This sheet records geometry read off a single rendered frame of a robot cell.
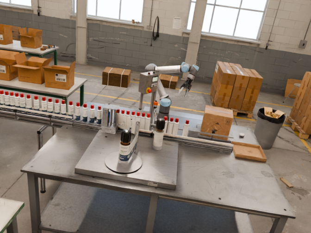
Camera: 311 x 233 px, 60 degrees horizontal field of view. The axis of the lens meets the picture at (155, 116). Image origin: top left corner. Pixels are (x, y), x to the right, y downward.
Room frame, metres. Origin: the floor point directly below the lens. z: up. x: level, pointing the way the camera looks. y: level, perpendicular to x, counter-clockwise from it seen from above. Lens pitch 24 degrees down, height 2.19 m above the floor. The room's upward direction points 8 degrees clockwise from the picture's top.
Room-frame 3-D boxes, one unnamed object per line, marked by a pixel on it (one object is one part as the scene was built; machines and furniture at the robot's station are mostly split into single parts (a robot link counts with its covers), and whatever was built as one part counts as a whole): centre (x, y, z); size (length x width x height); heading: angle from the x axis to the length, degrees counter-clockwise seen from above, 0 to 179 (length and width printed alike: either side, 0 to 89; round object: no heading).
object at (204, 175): (2.37, -0.11, 0.82); 2.10 x 1.50 x 0.02; 87
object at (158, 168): (2.03, 0.15, 0.86); 0.80 x 0.67 x 0.05; 87
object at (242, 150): (2.43, -0.99, 0.85); 0.30 x 0.26 x 0.04; 87
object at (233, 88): (6.03, -1.68, 0.45); 1.20 x 0.84 x 0.89; 178
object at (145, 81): (2.56, 0.11, 1.38); 0.17 x 0.10 x 0.19; 142
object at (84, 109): (2.51, 0.72, 0.98); 0.05 x 0.05 x 0.20
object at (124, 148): (1.88, 0.21, 1.04); 0.09 x 0.09 x 0.29
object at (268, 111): (4.31, -1.98, 0.50); 0.42 x 0.41 x 0.28; 87
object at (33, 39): (5.85, 2.91, 0.97); 0.43 x 0.42 x 0.37; 173
